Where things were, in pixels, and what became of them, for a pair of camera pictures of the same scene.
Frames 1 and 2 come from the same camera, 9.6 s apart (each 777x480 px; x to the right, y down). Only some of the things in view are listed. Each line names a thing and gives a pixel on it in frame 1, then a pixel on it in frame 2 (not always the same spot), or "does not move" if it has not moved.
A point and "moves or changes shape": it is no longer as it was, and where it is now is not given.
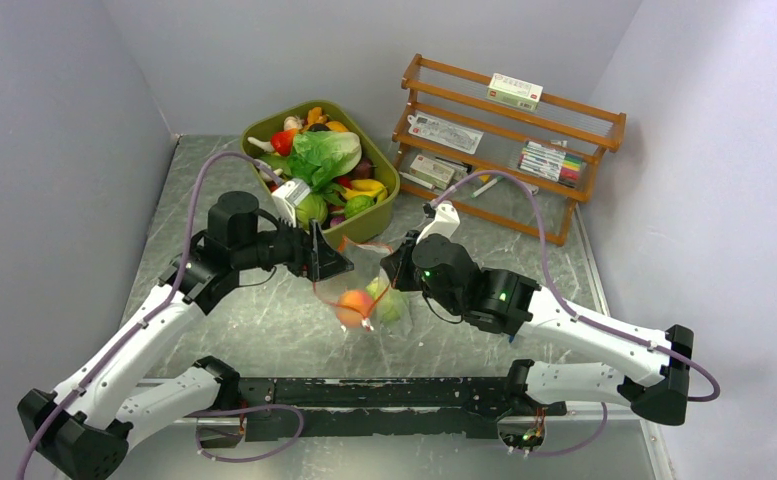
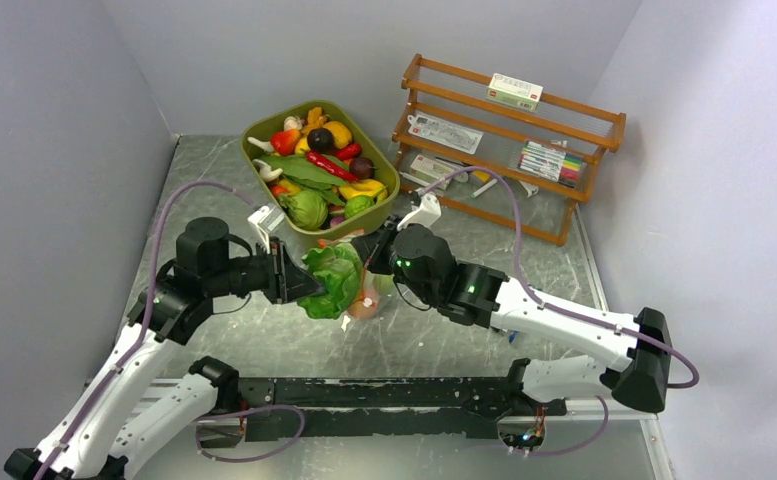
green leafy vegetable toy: (310, 207) does not move
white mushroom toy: (276, 172) does not move
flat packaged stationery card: (443, 133) does not move
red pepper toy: (282, 141) does not move
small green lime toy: (357, 204) does not move
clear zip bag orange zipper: (364, 300) moves or changes shape
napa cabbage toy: (319, 159) → (338, 269)
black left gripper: (312, 253) → (277, 268)
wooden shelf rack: (496, 152) does not move
